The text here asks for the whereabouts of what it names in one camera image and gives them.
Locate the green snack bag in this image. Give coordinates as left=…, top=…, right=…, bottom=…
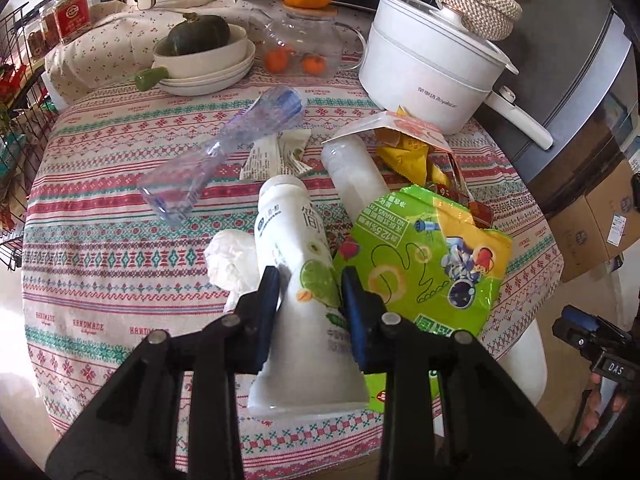
left=332, top=185, right=513, bottom=408

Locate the small yellow snack wrapper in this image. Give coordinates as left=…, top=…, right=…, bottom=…
left=427, top=154, right=453, bottom=188

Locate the floral white cloth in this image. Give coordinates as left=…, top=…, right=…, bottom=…
left=45, top=0, right=281, bottom=108

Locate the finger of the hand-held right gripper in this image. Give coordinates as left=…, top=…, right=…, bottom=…
left=551, top=304, right=628, bottom=348

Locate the white trash bin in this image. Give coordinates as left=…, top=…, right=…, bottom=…
left=497, top=317, right=547, bottom=407

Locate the person's right hand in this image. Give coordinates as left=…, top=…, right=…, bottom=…
left=586, top=374, right=633, bottom=443

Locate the translucent white plastic cup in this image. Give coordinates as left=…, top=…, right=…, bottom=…
left=321, top=137, right=391, bottom=226

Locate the dark green squash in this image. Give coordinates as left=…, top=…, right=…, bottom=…
left=166, top=12, right=232, bottom=56

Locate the grey refrigerator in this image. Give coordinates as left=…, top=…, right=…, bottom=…
left=467, top=0, right=637, bottom=218

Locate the large yellow snack wrapper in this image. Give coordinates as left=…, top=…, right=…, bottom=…
left=375, top=105, right=436, bottom=187

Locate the white tissue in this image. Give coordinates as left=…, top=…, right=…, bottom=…
left=204, top=228, right=263, bottom=313

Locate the clear plastic bottle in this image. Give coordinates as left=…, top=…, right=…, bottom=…
left=137, top=86, right=306, bottom=230

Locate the woven rope basket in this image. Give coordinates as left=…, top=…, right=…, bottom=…
left=432, top=0, right=523, bottom=42

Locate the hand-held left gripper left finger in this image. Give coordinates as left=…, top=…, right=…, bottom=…
left=45, top=266, right=281, bottom=480

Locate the white yogurt bottle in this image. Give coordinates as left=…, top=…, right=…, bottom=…
left=248, top=176, right=371, bottom=418

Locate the cardboard box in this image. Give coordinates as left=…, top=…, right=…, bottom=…
left=547, top=157, right=640, bottom=283

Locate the orange and white carton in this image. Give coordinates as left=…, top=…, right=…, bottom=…
left=327, top=111, right=453, bottom=153

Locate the red-brown snack wrapper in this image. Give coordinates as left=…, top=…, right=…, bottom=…
left=432, top=152, right=496, bottom=228

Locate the white and green wrapper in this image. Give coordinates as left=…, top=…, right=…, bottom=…
left=240, top=128, right=313, bottom=181

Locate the patterned tablecloth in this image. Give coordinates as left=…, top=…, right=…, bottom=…
left=21, top=55, right=566, bottom=461

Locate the white bowl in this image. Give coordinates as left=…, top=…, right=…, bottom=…
left=151, top=24, right=249, bottom=81

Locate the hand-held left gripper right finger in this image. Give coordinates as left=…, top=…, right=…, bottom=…
left=341, top=266, right=576, bottom=480

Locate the white electric pot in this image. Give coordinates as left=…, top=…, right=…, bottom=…
left=358, top=0, right=555, bottom=151

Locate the glass jar with small oranges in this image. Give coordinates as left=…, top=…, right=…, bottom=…
left=248, top=2, right=368, bottom=79

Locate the black wire rack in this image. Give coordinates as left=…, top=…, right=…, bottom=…
left=0, top=2, right=66, bottom=272

